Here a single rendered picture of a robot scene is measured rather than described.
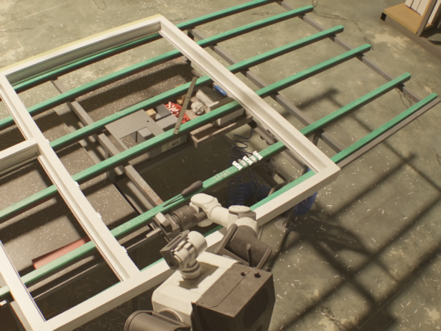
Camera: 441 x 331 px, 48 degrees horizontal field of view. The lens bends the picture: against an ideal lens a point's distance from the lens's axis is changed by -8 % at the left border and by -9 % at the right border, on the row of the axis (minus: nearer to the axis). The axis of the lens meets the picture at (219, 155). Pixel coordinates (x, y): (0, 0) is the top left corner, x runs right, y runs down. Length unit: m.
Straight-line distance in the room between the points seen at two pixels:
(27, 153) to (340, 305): 1.90
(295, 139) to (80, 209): 1.04
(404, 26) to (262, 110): 3.26
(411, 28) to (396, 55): 0.50
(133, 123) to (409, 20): 3.80
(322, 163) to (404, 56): 2.99
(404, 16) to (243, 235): 4.42
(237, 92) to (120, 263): 1.17
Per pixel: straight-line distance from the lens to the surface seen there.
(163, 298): 1.49
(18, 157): 2.43
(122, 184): 2.71
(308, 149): 2.49
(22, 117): 2.56
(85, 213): 2.13
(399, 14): 5.80
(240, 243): 1.64
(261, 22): 3.43
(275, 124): 2.60
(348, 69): 4.78
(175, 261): 1.44
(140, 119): 2.61
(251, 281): 1.47
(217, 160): 3.63
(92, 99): 3.14
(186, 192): 2.26
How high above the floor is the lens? 2.61
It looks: 45 degrees down
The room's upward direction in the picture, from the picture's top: 9 degrees clockwise
